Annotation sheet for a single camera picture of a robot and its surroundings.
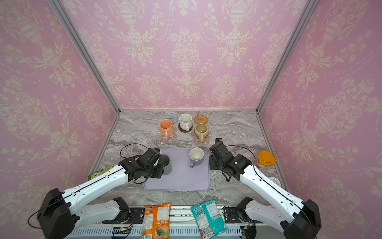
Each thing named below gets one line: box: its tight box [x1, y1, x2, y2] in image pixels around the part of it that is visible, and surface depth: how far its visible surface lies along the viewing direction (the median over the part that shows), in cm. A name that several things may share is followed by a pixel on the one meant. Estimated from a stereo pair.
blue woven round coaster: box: [164, 113, 179, 124], surface depth 119 cm
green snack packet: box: [88, 166, 114, 181], surface depth 89 cm
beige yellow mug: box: [194, 122, 209, 143], surface depth 100 cm
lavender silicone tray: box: [143, 147, 210, 192], surface depth 88 cm
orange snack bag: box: [141, 202, 172, 239], surface depth 72 cm
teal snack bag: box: [190, 199, 229, 239], surface depth 72 cm
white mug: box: [179, 113, 193, 131], surface depth 105 cm
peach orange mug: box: [159, 119, 174, 138], surface depth 102 cm
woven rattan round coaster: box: [193, 114, 208, 125], surface depth 118 cm
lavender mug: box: [189, 146, 205, 169], surface depth 91 cm
